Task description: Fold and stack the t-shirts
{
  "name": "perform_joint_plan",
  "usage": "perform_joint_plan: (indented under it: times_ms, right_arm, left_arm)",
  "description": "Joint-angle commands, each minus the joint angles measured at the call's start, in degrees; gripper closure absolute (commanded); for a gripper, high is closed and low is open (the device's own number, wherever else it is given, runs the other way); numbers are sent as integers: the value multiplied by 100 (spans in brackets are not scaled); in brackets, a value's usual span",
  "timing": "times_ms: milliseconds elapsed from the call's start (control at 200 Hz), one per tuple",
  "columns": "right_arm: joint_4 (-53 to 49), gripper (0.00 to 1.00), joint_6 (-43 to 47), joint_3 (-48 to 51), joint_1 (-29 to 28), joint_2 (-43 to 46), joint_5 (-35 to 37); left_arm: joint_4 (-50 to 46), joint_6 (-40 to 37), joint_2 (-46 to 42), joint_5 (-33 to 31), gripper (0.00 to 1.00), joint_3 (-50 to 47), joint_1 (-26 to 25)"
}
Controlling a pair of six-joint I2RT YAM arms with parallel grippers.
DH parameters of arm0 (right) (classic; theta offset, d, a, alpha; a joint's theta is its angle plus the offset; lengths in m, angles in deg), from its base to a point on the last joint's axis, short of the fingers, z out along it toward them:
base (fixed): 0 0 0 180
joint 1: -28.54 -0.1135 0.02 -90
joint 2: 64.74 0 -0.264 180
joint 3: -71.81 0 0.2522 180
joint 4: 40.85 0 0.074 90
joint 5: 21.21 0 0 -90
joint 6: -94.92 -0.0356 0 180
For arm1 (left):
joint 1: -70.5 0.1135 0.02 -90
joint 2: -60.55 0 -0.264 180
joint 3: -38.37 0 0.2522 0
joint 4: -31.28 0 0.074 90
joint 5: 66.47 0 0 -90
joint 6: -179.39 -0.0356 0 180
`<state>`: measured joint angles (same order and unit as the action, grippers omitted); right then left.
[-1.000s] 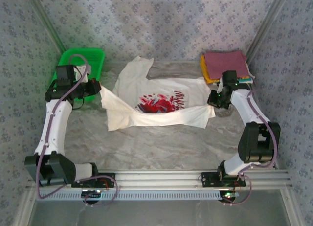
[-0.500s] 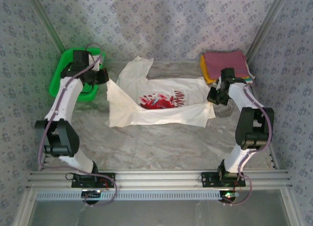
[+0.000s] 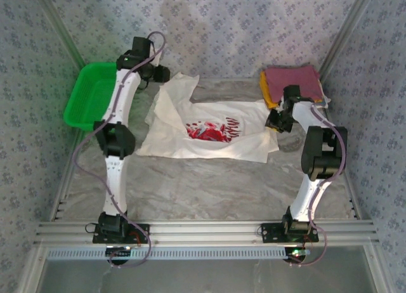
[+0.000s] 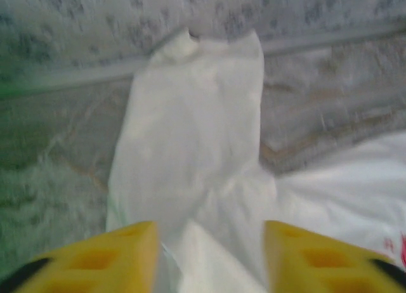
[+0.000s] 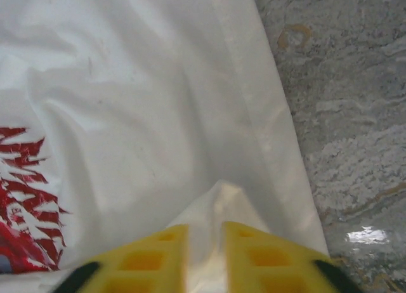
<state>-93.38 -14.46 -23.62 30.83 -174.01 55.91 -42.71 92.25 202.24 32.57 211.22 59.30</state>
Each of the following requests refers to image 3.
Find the white t-shirt with red print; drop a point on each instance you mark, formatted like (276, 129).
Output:
(206, 147)

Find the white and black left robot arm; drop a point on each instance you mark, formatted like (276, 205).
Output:
(119, 93)

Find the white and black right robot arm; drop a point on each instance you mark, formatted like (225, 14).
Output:
(323, 153)

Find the folded yellow t-shirt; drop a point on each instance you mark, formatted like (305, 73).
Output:
(265, 91)

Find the folded maroon t-shirt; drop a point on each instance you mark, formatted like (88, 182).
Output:
(279, 79)

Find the green plastic basket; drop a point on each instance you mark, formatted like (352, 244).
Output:
(89, 96)

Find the aluminium frame post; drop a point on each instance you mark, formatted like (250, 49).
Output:
(345, 33)
(60, 29)

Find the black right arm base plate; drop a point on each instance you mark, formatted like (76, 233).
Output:
(271, 232)

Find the aluminium mounting rail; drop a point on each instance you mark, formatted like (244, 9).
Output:
(206, 231)

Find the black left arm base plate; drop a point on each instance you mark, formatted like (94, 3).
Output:
(141, 234)

